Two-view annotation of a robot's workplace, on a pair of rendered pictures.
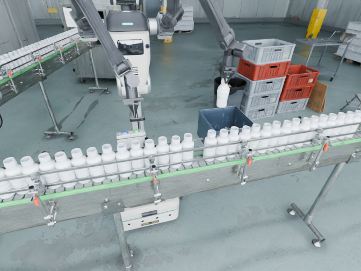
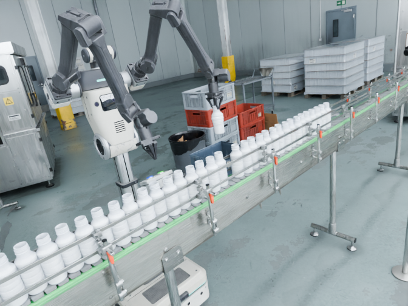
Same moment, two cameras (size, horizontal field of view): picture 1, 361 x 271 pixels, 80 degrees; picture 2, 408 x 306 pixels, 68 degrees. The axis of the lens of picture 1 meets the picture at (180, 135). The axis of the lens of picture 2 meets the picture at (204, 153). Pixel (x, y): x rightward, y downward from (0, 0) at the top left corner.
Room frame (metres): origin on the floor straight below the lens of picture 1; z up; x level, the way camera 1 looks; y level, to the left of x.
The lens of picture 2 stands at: (-0.36, 0.53, 1.64)
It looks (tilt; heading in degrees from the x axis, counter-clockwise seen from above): 20 degrees down; 337
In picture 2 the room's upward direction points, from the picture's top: 8 degrees counter-clockwise
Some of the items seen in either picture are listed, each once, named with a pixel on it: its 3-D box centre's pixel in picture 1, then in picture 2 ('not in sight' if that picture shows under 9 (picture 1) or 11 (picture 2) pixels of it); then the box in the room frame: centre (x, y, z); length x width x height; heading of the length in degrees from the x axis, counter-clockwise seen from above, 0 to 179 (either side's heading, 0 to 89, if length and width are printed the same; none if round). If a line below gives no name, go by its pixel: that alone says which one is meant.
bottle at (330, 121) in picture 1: (327, 127); (311, 122); (1.05, -0.83, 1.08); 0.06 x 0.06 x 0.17
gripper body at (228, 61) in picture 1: (228, 61); (213, 88); (1.20, -0.24, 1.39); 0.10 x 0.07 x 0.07; 14
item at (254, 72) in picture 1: (262, 66); (211, 112); (3.19, -1.17, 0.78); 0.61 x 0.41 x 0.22; 113
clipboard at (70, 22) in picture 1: (70, 16); not in sight; (4.27, 1.99, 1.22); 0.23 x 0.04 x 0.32; 89
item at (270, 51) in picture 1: (266, 50); (209, 96); (3.19, -1.17, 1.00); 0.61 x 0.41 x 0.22; 114
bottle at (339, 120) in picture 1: (336, 126); (316, 119); (1.07, -0.89, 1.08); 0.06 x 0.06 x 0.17
